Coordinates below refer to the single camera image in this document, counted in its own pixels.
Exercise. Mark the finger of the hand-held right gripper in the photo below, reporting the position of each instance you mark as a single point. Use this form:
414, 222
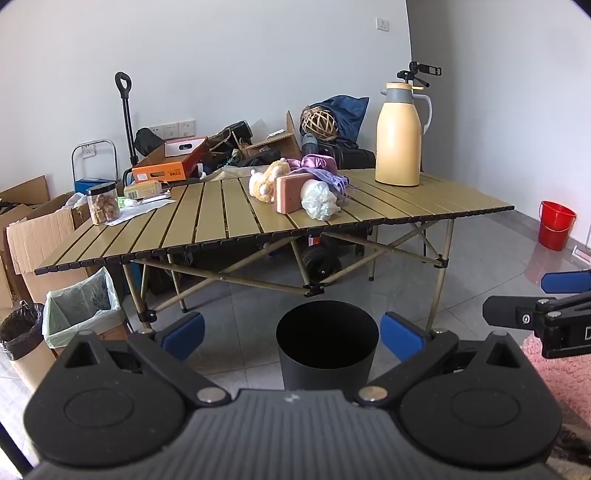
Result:
508, 311
567, 282

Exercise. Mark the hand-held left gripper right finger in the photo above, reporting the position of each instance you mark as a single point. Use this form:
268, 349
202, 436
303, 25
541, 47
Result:
400, 336

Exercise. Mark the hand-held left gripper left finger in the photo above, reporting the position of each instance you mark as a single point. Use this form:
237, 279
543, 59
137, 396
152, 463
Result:
185, 333

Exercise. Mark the black round bin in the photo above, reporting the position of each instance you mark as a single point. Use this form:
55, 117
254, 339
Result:
323, 355

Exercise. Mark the tan spotted plush toy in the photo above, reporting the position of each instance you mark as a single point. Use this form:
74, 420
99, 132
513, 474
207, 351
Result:
268, 182

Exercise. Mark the pink sponge block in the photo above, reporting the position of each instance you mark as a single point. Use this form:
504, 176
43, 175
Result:
291, 194

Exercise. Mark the pink satin bow scrunchie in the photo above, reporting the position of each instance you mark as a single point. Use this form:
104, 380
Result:
316, 162

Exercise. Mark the pink fluffy rug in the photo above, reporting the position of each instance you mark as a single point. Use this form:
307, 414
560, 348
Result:
568, 383

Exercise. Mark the red plastic bucket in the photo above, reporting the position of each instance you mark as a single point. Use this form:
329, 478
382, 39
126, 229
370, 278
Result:
556, 226

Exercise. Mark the black wagon wheel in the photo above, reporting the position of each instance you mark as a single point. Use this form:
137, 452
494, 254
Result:
323, 267

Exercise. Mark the cardboard box with white liner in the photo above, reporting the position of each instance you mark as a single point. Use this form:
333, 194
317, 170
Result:
83, 304

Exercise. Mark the tan folding camping table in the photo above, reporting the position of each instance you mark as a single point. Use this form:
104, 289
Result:
221, 217

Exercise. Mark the red gas canister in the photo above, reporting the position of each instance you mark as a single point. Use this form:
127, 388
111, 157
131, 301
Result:
315, 241

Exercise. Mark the white paper sheet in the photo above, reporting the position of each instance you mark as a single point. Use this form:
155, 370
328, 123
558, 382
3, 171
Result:
138, 212

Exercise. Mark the green tube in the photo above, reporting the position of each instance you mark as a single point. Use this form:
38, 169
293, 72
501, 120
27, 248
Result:
129, 201

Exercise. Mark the small yellow paper box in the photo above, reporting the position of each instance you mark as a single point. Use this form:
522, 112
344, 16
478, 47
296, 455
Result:
142, 190

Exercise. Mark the clear snack jar black lid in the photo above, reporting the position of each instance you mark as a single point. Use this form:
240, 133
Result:
104, 205

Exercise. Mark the bin with black bag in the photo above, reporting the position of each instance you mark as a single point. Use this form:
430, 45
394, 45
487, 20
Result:
21, 332

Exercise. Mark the orange cardboard box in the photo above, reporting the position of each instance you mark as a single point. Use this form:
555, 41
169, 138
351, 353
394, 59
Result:
168, 164

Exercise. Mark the blue box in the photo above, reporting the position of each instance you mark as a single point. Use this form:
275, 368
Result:
94, 183

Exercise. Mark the large open cardboard box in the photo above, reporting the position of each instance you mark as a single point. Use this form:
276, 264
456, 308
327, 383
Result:
37, 240

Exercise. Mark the black suitcase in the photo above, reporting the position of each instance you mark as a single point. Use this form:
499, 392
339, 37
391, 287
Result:
351, 157

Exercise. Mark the yellow thermos jug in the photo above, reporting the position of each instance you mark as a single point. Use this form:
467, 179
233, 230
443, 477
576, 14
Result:
398, 138

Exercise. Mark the brown open cardboard box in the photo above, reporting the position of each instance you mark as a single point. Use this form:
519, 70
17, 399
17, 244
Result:
277, 143

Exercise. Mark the dark blue cloth bag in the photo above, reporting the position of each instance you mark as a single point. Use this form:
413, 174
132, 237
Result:
348, 117

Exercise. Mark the woven rattan ball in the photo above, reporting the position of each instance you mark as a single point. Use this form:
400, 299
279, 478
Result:
318, 122

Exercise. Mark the black phone holder tripod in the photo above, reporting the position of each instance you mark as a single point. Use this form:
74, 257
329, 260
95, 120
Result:
422, 71

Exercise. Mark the white wall socket row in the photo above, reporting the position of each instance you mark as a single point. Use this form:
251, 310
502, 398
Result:
173, 129

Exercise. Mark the grey metal tube frame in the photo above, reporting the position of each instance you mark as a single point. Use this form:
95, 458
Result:
94, 147

